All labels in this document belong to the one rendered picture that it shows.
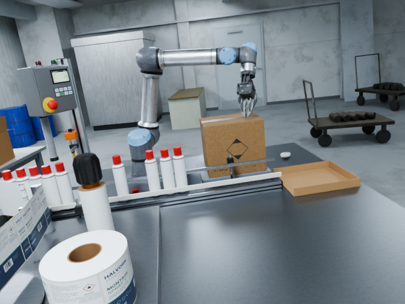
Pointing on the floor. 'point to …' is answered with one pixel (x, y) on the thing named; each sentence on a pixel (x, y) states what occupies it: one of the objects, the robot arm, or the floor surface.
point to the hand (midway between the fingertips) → (246, 114)
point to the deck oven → (113, 78)
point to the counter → (187, 108)
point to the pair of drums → (25, 126)
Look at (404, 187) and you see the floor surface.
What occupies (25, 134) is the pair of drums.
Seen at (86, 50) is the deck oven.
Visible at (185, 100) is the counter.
